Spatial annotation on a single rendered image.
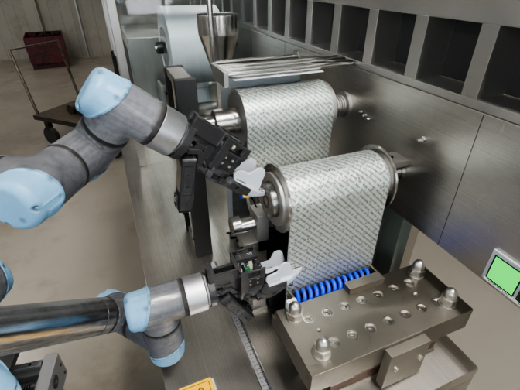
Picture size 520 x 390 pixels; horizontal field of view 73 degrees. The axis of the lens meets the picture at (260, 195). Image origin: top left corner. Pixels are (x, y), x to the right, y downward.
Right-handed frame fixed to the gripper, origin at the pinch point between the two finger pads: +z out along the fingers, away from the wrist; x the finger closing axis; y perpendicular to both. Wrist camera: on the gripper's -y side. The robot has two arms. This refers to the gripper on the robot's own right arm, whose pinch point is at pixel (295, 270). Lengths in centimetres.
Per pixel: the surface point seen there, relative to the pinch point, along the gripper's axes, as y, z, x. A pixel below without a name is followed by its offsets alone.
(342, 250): 2.1, 11.9, -0.2
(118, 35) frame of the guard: 36, -24, 102
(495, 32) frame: 48, 31, -6
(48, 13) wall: -19, -128, 905
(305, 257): 3.3, 2.2, -0.3
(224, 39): 37, 8, 71
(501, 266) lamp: 10.8, 29.4, -22.9
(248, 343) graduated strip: -19.0, -11.8, -0.8
